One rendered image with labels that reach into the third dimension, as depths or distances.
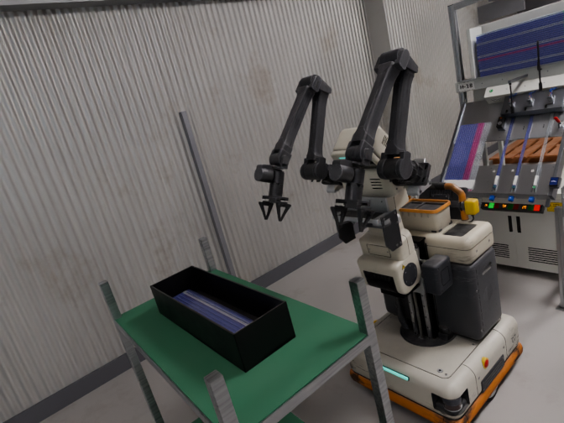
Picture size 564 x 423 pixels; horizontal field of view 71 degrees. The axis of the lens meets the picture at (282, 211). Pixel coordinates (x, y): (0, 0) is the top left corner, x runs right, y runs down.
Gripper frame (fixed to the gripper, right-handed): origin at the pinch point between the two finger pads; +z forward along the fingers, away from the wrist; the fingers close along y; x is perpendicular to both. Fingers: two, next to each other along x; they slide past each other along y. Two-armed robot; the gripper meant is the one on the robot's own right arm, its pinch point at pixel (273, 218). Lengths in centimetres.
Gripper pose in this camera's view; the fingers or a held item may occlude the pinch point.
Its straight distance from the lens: 164.9
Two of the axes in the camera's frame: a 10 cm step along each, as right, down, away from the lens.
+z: -1.0, 9.9, -0.1
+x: 7.7, 0.9, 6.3
